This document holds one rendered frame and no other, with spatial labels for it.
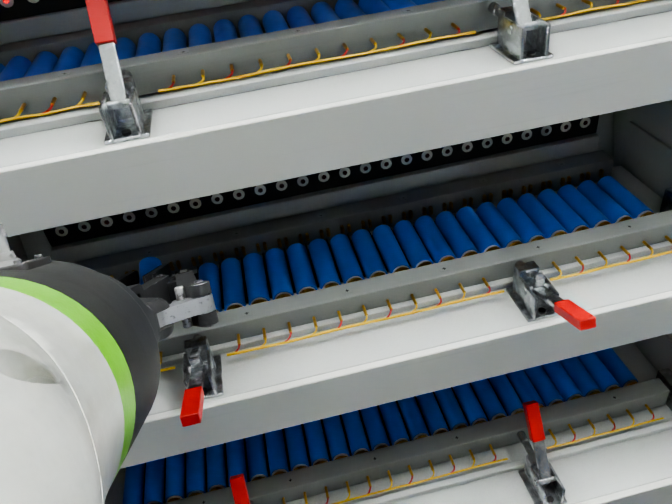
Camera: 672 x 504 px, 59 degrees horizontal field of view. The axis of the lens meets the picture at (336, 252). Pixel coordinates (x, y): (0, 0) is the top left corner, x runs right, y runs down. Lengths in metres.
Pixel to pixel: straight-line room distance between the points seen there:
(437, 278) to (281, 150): 0.18
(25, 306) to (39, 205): 0.23
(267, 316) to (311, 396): 0.07
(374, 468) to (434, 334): 0.18
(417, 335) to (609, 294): 0.16
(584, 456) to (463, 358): 0.21
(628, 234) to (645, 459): 0.22
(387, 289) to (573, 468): 0.27
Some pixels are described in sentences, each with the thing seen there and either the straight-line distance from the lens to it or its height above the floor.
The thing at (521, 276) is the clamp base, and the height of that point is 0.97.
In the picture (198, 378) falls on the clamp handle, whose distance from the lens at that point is 0.44.
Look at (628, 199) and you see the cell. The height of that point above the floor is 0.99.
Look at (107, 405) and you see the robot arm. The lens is 0.19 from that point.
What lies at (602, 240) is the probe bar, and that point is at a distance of 0.54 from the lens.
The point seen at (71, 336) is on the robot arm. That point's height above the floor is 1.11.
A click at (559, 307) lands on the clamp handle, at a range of 0.45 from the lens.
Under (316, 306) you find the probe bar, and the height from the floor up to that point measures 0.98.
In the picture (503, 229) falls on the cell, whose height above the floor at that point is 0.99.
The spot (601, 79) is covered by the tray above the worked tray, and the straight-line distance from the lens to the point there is 0.46.
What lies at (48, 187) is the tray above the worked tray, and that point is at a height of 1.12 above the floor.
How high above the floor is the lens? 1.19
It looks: 22 degrees down
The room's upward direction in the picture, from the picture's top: 10 degrees counter-clockwise
